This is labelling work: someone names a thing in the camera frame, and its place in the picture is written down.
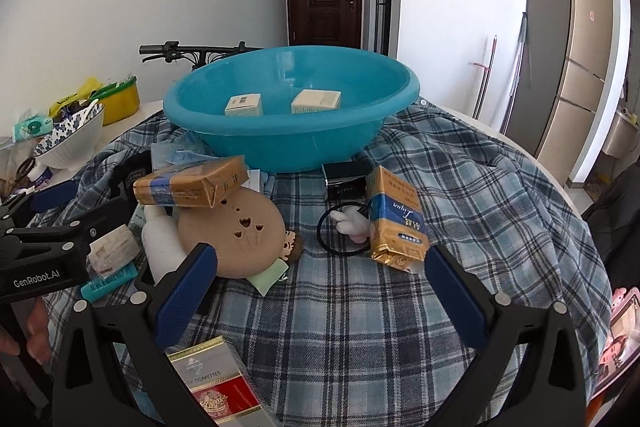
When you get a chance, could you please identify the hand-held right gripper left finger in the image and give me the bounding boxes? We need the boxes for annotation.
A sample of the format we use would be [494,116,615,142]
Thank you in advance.
[52,243,219,427]

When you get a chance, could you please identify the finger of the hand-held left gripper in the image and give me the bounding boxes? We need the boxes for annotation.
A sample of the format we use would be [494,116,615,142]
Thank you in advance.
[0,181,79,233]
[5,197,132,258]

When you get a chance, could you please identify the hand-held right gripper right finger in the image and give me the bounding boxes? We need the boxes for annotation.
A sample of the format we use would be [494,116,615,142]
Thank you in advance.
[424,245,587,427]

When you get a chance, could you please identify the red white cigarette pack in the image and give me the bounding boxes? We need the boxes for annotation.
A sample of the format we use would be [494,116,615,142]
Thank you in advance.
[167,336,281,427]

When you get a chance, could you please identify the small white cardboard box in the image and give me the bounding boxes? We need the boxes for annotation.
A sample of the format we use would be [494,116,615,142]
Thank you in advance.
[224,93,264,116]

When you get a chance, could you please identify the blue plastic basin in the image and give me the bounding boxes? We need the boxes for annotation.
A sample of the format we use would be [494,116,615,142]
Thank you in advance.
[163,46,421,174]

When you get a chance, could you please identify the person's left hand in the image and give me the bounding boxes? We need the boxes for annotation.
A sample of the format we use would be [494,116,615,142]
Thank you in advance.
[0,297,52,365]

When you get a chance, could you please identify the white blue packet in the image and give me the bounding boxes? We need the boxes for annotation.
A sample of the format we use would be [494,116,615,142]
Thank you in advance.
[30,164,54,188]

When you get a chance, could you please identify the white tissue pack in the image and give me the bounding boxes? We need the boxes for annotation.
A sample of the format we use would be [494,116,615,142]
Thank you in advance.
[87,227,138,279]

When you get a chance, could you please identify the black scissors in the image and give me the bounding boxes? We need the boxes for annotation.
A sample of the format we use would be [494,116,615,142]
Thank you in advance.
[10,154,38,195]

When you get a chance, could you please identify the white blue patterned bowl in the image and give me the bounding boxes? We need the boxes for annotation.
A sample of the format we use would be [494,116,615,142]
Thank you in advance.
[32,103,106,171]

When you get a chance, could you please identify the white plastic bottle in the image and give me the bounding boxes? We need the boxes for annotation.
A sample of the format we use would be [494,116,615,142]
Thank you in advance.
[140,205,188,284]

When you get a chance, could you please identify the teal packet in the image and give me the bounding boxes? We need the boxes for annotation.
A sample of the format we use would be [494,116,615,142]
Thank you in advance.
[81,262,139,303]

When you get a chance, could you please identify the green white packet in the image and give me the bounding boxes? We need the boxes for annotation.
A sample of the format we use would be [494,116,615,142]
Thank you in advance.
[11,116,54,142]

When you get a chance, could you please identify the blue plaid cloth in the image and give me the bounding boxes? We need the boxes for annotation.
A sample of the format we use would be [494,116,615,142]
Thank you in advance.
[27,97,613,427]

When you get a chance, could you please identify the brown round disc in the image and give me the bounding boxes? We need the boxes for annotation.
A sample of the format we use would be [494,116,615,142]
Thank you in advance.
[177,187,286,279]

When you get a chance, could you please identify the light green tube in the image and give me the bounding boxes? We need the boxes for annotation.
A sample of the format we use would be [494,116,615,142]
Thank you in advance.
[250,257,290,297]

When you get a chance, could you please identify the blue face mask packet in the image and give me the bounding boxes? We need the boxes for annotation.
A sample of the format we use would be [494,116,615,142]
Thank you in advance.
[150,138,216,172]

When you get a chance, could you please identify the white spoon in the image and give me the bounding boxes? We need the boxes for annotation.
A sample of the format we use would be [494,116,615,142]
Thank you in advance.
[75,98,101,120]

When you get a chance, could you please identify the yellow plastic bag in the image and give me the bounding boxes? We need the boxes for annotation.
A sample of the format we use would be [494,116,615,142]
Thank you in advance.
[48,77,103,118]

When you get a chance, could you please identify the opened gold blue cigarette pack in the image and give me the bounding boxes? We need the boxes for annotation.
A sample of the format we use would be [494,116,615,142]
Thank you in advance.
[366,165,431,273]

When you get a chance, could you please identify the yellow container with green lid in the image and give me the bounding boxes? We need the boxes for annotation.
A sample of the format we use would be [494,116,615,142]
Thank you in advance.
[95,76,141,125]

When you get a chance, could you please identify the black square box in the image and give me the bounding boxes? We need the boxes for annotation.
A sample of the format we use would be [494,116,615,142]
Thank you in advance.
[321,161,375,200]

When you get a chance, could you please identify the dark jacket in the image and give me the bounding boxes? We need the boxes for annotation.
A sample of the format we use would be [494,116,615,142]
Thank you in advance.
[582,157,640,288]

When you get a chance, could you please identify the white bin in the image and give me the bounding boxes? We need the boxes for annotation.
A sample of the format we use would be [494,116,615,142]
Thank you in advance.
[601,107,640,158]

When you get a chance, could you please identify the gold grey refrigerator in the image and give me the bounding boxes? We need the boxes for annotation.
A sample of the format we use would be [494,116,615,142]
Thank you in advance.
[502,0,628,185]

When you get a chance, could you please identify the black strap pouch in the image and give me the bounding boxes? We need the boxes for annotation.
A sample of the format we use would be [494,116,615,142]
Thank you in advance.
[107,152,153,212]

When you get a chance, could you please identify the black hair tie with bunny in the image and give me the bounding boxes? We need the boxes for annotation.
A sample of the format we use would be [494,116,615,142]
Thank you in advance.
[317,202,373,258]

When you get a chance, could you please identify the black bicycle handlebar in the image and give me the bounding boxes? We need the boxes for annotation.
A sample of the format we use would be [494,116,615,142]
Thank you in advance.
[139,40,263,72]

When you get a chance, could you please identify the metal mop handle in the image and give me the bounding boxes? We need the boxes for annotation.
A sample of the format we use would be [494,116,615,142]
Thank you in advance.
[470,34,498,120]

